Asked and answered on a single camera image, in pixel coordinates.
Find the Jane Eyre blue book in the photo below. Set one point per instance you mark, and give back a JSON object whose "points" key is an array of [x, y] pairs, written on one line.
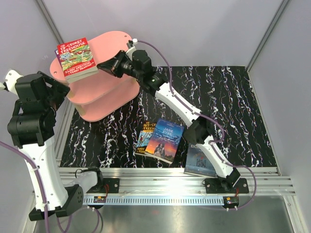
{"points": [[164, 141]]}

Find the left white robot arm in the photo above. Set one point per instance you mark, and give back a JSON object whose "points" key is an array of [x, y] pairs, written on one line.
{"points": [[32, 131]]}

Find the black marble table mat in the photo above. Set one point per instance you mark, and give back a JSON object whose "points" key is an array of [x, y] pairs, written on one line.
{"points": [[221, 95]]}

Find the slotted white cable duct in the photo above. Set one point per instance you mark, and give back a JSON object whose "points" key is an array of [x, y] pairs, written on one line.
{"points": [[153, 200]]}

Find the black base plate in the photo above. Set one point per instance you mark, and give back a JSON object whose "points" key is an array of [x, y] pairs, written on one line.
{"points": [[110, 184], [213, 186]]}

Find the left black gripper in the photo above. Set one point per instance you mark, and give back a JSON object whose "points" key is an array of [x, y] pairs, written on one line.
{"points": [[59, 90]]}

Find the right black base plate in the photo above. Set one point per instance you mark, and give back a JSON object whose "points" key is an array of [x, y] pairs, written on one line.
{"points": [[213, 186]]}

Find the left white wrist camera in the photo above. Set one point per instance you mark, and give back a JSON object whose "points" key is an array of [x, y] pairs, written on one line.
{"points": [[9, 81]]}

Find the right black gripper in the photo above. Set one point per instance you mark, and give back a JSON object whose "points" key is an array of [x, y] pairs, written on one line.
{"points": [[112, 66]]}

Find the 169-Storey Treehouse black book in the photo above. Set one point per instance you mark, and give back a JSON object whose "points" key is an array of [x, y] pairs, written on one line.
{"points": [[144, 137]]}

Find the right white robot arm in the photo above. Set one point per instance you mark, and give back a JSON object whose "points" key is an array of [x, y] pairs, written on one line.
{"points": [[198, 132]]}

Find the aluminium rail frame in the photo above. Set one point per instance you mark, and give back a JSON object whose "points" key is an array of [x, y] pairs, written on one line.
{"points": [[263, 181]]}

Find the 13-Storey Treehouse red book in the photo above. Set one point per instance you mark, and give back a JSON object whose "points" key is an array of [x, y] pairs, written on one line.
{"points": [[81, 43]]}

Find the purple paperback book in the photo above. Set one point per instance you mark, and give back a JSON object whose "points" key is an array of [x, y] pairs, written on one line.
{"points": [[77, 64]]}

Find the pink three-tier shelf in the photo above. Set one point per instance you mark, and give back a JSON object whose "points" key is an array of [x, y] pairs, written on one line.
{"points": [[98, 95]]}

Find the Nineteen Eighty-Four blue book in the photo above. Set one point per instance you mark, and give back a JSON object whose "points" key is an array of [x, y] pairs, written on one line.
{"points": [[198, 164]]}

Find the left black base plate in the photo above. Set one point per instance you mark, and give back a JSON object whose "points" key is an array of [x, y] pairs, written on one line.
{"points": [[110, 184]]}

